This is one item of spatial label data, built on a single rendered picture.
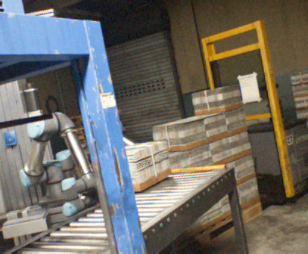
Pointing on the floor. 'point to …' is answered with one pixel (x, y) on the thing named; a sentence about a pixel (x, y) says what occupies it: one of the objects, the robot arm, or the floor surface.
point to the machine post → (107, 146)
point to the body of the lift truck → (300, 153)
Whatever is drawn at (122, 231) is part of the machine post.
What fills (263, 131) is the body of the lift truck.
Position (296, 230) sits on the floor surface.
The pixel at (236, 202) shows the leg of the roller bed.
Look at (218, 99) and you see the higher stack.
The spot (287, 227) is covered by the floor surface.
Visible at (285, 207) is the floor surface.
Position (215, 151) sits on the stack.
